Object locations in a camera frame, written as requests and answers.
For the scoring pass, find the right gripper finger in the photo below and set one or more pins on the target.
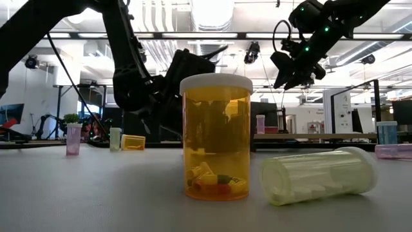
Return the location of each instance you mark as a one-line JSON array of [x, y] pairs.
[[283, 75], [301, 78]]

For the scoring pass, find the green medicine bottle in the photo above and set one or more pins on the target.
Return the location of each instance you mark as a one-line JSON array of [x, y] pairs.
[[115, 141], [318, 175]]

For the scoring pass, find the blue medicine bottle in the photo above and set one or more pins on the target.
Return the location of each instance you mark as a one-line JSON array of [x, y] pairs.
[[387, 133]]

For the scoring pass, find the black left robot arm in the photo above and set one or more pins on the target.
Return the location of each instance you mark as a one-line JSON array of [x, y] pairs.
[[128, 48]]

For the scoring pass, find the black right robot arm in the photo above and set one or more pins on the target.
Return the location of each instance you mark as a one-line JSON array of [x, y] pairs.
[[354, 13]]

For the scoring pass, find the background black robot arm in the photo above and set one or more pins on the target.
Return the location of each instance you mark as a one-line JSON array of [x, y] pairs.
[[46, 117]]

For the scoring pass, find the large orange medicine bottle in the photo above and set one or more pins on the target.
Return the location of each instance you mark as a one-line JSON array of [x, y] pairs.
[[215, 135]]

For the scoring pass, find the wooden shelf board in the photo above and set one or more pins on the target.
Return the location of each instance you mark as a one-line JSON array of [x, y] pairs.
[[322, 136]]

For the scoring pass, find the black cabinet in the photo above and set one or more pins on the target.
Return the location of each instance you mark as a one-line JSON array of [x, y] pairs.
[[272, 112]]

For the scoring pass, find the white column with signs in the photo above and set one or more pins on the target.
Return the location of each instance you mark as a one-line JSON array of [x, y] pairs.
[[344, 103]]

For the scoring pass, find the red box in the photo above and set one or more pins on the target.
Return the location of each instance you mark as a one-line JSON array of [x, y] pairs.
[[272, 129]]

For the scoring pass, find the narrow black monitor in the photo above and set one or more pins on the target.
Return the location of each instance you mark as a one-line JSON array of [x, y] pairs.
[[355, 120]]

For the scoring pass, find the person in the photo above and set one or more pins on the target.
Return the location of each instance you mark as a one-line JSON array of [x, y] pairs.
[[95, 127]]

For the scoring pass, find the green potted plant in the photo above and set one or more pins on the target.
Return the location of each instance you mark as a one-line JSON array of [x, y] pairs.
[[71, 118]]

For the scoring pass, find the black beam with light strips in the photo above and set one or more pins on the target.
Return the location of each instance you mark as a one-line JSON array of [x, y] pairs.
[[408, 36]]

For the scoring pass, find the wide black monitor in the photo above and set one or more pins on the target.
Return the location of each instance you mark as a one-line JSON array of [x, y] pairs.
[[402, 112]]

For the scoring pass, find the black high table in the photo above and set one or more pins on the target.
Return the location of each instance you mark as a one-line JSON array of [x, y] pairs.
[[59, 103]]

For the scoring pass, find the grey table mat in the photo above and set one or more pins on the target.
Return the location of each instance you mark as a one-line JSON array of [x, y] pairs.
[[96, 193]]

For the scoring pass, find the black ceiling-mounted camera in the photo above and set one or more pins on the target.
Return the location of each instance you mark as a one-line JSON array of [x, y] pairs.
[[368, 59], [31, 62], [252, 53]]

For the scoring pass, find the black metal table frame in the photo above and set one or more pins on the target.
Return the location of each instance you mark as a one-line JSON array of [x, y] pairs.
[[154, 145]]

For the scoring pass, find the black partition wall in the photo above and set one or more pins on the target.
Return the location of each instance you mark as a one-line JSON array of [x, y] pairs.
[[111, 116]]

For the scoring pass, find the black shelf end frame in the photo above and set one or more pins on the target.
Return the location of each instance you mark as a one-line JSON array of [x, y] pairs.
[[377, 112]]

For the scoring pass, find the white rectangular ceiling duct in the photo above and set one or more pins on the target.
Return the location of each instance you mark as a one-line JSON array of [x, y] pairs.
[[91, 51]]

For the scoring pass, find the silver round ceiling duct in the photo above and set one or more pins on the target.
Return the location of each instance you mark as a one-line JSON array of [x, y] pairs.
[[210, 13]]

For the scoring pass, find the dark wall screen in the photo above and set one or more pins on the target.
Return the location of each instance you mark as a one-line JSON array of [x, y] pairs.
[[13, 112]]

